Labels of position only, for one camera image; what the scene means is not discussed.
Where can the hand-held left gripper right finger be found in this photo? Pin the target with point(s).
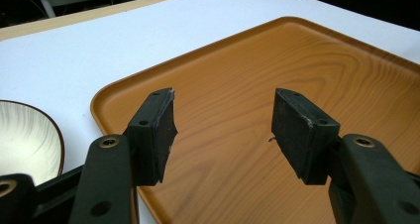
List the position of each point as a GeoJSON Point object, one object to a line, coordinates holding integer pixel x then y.
{"type": "Point", "coordinates": [307, 141]}

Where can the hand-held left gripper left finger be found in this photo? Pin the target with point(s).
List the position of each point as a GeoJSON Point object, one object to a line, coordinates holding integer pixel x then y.
{"type": "Point", "coordinates": [150, 141]}

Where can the brown wood-grain tray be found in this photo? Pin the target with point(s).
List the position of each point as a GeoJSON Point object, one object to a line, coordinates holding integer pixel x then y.
{"type": "Point", "coordinates": [264, 95]}

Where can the white ribbed bowl dark rim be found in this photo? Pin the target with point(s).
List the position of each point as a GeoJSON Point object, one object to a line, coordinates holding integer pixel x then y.
{"type": "Point", "coordinates": [26, 141]}

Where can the white metal stand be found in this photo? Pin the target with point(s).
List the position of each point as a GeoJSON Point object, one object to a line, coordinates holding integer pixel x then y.
{"type": "Point", "coordinates": [45, 1]}

